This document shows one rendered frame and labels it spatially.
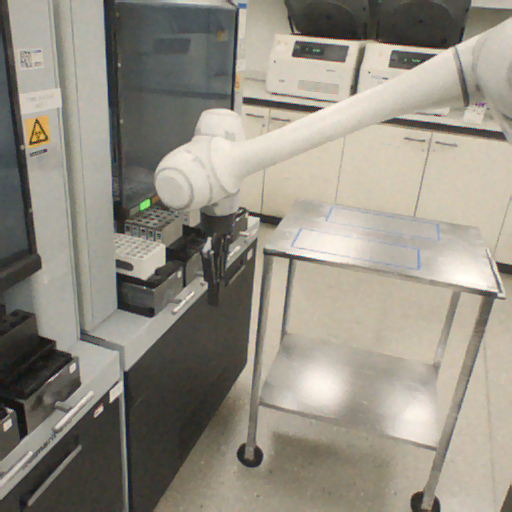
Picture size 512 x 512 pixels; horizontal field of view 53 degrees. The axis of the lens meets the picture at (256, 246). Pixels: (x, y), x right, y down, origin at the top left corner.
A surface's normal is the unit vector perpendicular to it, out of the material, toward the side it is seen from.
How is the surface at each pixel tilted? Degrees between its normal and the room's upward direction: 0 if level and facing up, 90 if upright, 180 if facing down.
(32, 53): 90
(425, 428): 0
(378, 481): 0
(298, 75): 90
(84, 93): 90
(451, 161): 90
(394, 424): 0
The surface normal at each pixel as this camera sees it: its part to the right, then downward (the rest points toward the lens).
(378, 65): -0.26, -0.15
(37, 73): 0.94, 0.21
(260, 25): -0.35, 0.37
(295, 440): 0.07, -0.90
